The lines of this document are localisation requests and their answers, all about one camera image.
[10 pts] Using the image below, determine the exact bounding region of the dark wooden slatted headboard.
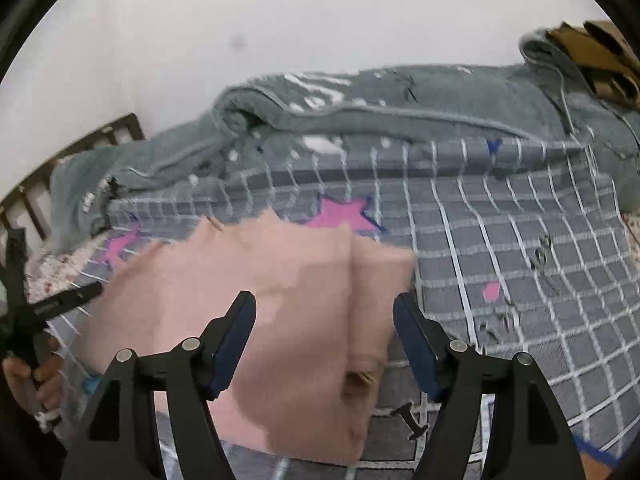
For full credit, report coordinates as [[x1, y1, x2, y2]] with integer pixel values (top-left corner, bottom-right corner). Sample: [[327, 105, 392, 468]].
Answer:
[[0, 112, 147, 257]]

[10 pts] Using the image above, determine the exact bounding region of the pink knit sweater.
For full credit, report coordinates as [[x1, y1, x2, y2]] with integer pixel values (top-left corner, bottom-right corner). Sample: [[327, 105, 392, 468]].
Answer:
[[74, 209, 417, 467]]

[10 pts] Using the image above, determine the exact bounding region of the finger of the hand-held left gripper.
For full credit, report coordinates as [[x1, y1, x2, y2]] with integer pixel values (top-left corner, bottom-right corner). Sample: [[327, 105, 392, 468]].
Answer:
[[31, 281, 104, 318], [4, 227, 30, 306]]

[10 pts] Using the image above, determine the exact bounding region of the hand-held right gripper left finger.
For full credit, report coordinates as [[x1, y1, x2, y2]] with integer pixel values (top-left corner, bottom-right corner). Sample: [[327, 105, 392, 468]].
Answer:
[[60, 290, 259, 480]]

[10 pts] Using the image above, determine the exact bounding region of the person's left hand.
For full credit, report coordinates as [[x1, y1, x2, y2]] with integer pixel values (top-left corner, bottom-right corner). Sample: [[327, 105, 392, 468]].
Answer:
[[2, 337, 67, 433]]

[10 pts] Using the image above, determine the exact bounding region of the grey printed quilt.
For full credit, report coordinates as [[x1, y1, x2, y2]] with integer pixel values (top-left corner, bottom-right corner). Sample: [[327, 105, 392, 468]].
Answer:
[[49, 27, 640, 252]]

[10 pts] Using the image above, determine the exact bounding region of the grey checked star-print blanket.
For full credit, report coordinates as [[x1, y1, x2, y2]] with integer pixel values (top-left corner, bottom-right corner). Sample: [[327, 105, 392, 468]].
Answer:
[[44, 137, 632, 480]]

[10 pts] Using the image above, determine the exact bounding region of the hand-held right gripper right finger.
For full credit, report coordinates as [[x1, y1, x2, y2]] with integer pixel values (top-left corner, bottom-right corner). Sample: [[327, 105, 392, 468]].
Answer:
[[392, 292, 587, 480]]

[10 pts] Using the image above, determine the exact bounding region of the brown jacket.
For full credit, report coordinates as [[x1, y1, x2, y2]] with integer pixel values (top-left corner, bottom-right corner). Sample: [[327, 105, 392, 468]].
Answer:
[[547, 20, 640, 105]]

